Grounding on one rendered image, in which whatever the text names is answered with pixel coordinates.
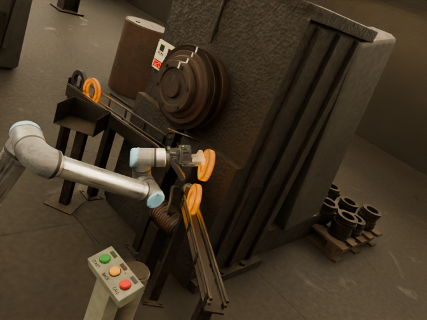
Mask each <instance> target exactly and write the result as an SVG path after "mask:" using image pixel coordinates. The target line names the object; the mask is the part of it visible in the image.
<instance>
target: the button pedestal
mask: <svg viewBox="0 0 427 320"><path fill-rule="evenodd" d="M111 251H114V252H115V254H117V257H116V258H114V257H113V256H112V255H111V254H110V252H111ZM103 254H108V255H110V258H111V259H110V260H109V261H108V262H107V263H102V262H101V261H100V256H101V255H103ZM121 263H124V265H125V266H126V267H127V270H125V271H124V270H123V269H122V268H121V266H120V264H121ZM88 266H89V268H90V269H91V271H92V272H93V273H94V275H95V276H96V277H97V280H96V282H95V286H94V289H93V292H92V294H91V298H90V301H89V304H88V307H87V310H86V314H85V317H84V319H83V320H114V317H115V315H116V312H117V309H118V308H121V307H122V306H124V305H126V304H128V303H129V302H131V301H132V300H134V299H136V298H137V297H139V296H141V295H142V294H144V285H143V284H142V283H141V282H140V281H139V279H138V278H137V277H136V275H135V274H134V273H133V272H132V271H131V269H130V268H129V267H128V266H127V264H126V263H125V262H124V261H123V259H122V258H121V257H120V256H119V255H118V253H117V252H116V251H115V249H114V248H113V247H112V246H111V247H109V248H107V249H105V250H103V251H101V252H99V253H97V254H96V255H93V256H92V257H90V258H88ZM114 266H117V267H119V268H120V273H119V274H118V275H117V276H112V275H110V272H109V271H110V268H111V267H114ZM132 276H134V277H135V279H136V280H137V281H138V283H136V284H134V283H133V281H132V280H131V279H130V277H132ZM124 279H127V280H129V281H130V283H131V285H130V287H129V288H128V289H126V290H123V289H121V288H120V285H119V284H120V282H121V281H122V280H124Z"/></svg>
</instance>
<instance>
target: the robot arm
mask: <svg viewBox="0 0 427 320"><path fill-rule="evenodd" d="M9 136H10V138H9V139H8V141H7V142H6V144H5V145H4V147H3V150H2V151H1V153H0V205H1V204H2V202H3V201H4V200H5V198H6V196H7V195H8V194H9V193H10V191H11V189H12V188H13V186H14V185H15V184H16V182H17V181H18V179H19V178H20V177H21V175H22V173H23V172H24V171H25V169H26V168H27V169H28V170H30V171H31V172H33V173H35V174H37V175H39V176H41V177H43V178H47V179H53V178H55V177H58V178H62V179H65V180H69V181H72V182H76V183H80V184H83V185H87V186H90V187H94V188H97V189H101V190H105V191H108V192H112V193H115V194H119V195H122V196H126V197H130V198H133V199H137V200H138V201H142V202H145V203H146V205H147V206H148V207H150V208H155V207H158V206H159V205H160V204H161V203H162V202H163V201H164V198H165V196H164V194H163V191H162V190H161V189H160V188H159V186H158V184H157V183H156V181H155V180H154V178H153V177H152V175H151V167H165V165H169V162H170V164H171V166H172V168H173V169H174V171H175V172H176V174H177V176H178V178H179V179H180V180H181V181H183V180H185V173H184V172H183V171H182V170H181V168H180V166H185V167H195V166H201V165H203V164H205V163H206V158H204V154H203V151H202V150H199V151H198V152H197V154H191V146H190V145H178V146H179V147H178V148H177V147H176V148H170V146H167V150H166V149H165V148H139V147H138V148H132V149H131V151H130V167H131V168H132V178H130V177H127V176H124V175H121V174H119V173H115V172H112V171H109V170H105V169H103V168H99V167H97V166H93V165H90V164H87V163H84V162H81V161H78V160H75V159H71V158H69V157H65V156H63V154H62V152H61V151H60V150H57V149H54V148H53V147H50V146H49V145H48V144H47V143H46V141H45V139H44V136H43V132H42V130H41V128H40V127H39V126H38V125H37V124H36V123H33V122H31V121H20V122H17V123H15V124H14V125H13V126H12V127H11V128H10V132H9Z"/></svg>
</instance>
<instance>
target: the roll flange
mask: <svg viewBox="0 0 427 320"><path fill-rule="evenodd" d="M198 47H200V48H202V49H204V50H206V51H207V52H209V54H211V55H212V56H213V58H214V59H215V61H216V63H217V65H218V68H219V71H220V76H221V85H222V87H221V94H220V100H219V104H218V106H217V109H216V111H215V112H214V114H213V116H212V117H211V118H210V119H209V120H208V121H207V122H206V123H205V124H204V125H202V126H200V127H197V128H193V129H190V130H198V129H200V128H203V127H205V126H206V125H207V124H209V123H210V122H211V121H213V120H214V119H216V118H217V117H218V116H219V115H220V113H221V112H222V110H223V109H224V107H225V104H226V102H227V97H228V93H229V81H228V77H227V72H226V70H225V68H224V66H223V64H222V63H221V62H220V60H219V59H217V58H216V56H215V55H214V54H213V53H212V52H211V51H210V50H208V49H207V48H204V47H202V46H198Z"/></svg>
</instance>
